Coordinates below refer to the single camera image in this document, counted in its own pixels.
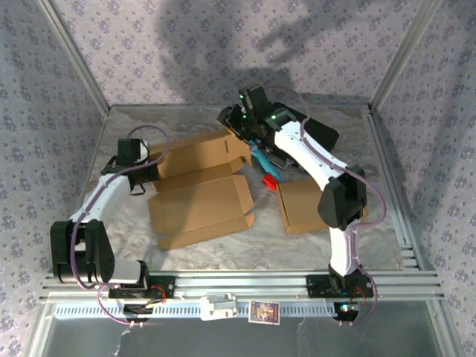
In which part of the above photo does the brown cardboard box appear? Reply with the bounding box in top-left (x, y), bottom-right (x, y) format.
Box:
top-left (147, 128), bottom-right (257, 251)
top-left (277, 180), bottom-right (369, 234)

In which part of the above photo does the blue tube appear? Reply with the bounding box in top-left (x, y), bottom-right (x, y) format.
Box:
top-left (251, 143), bottom-right (286, 184)

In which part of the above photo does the black hard case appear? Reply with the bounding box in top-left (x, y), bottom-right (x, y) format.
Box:
top-left (260, 111), bottom-right (340, 170)

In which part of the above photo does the black left controller board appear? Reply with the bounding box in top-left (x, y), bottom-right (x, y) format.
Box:
top-left (122, 303), bottom-right (154, 324)

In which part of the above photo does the black controller board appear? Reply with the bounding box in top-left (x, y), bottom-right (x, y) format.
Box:
top-left (122, 303), bottom-right (154, 324)
top-left (332, 300), bottom-right (361, 324)

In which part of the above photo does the colourful printed card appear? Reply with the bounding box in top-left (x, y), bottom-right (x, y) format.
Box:
top-left (248, 300), bottom-right (281, 327)

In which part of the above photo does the black right controller board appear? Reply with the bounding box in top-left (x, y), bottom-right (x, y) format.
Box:
top-left (332, 300), bottom-right (361, 324)

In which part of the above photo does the aluminium frame post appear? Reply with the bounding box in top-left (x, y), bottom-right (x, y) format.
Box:
top-left (36, 0), bottom-right (112, 112)
top-left (369, 0), bottom-right (446, 111)

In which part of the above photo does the aluminium side rail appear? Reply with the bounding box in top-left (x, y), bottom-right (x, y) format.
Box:
top-left (366, 103), bottom-right (436, 272)

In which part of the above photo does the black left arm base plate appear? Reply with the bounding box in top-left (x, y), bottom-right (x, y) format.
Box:
top-left (107, 273), bottom-right (176, 300)

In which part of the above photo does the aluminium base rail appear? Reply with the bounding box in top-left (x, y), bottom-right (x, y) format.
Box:
top-left (39, 269), bottom-right (446, 303)

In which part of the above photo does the white slotted cable duct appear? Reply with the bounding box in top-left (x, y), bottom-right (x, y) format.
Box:
top-left (53, 300), bottom-right (338, 321)

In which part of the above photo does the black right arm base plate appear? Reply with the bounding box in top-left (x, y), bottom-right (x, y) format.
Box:
top-left (305, 273), bottom-right (375, 300)

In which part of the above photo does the white plastic bracket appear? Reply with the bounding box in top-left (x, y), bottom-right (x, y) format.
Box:
top-left (199, 292), bottom-right (239, 322)

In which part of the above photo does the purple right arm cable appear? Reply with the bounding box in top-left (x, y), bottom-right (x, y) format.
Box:
top-left (266, 86), bottom-right (387, 328)

